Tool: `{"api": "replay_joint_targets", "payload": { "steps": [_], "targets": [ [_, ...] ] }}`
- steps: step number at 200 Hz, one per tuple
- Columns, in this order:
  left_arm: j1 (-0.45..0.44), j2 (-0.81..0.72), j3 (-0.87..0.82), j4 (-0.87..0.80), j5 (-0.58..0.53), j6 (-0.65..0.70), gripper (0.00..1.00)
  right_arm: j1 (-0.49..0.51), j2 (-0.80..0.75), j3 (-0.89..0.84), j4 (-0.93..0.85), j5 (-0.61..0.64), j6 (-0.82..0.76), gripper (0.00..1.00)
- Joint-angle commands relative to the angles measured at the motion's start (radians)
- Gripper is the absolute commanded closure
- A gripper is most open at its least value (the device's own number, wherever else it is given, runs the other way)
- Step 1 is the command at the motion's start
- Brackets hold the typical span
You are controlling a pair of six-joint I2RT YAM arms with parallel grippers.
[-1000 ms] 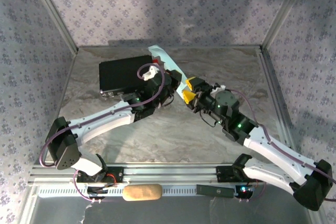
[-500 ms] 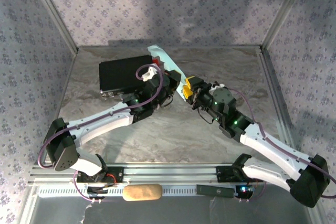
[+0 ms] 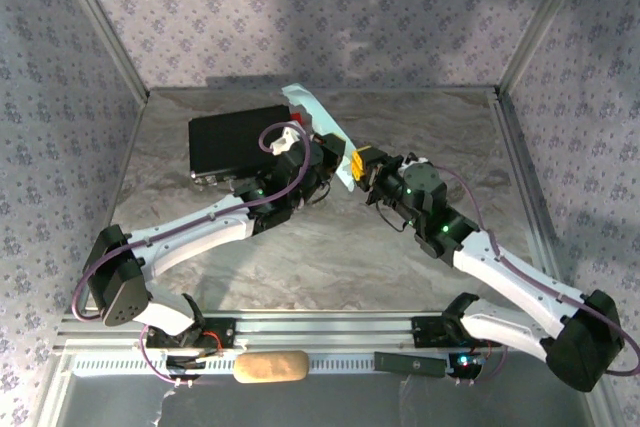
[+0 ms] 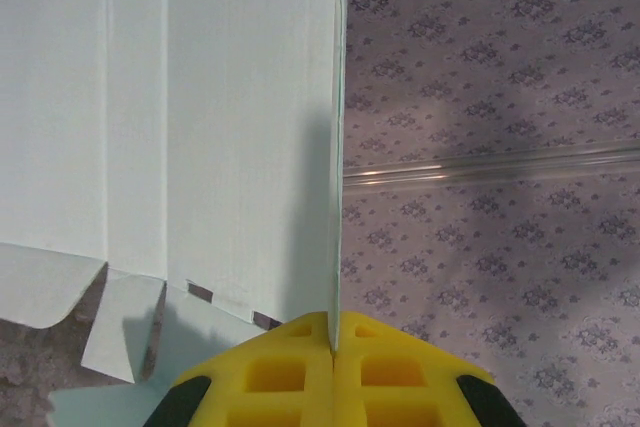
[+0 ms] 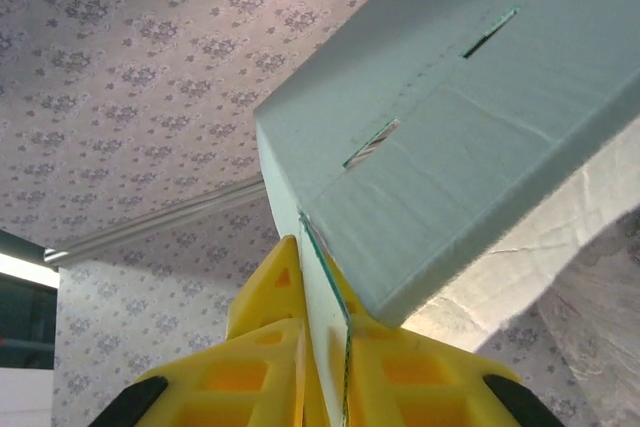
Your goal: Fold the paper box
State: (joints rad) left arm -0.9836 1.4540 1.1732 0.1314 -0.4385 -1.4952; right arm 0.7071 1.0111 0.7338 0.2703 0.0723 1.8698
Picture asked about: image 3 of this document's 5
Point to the tan oval pad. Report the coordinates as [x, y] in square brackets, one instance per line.
[270, 366]

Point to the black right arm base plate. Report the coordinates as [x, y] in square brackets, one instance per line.
[425, 332]

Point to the red block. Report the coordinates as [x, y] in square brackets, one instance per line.
[298, 117]

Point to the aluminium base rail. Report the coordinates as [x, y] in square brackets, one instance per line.
[320, 329]

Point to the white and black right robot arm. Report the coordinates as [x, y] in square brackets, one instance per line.
[520, 277]

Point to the black ribbed carry case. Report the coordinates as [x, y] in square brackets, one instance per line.
[225, 142]

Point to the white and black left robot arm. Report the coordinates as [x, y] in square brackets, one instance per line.
[200, 232]

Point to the aluminium frame post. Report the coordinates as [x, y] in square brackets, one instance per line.
[100, 22]
[545, 22]

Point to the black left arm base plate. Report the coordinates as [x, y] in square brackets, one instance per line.
[225, 334]

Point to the dark flat remote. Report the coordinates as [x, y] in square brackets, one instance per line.
[410, 364]

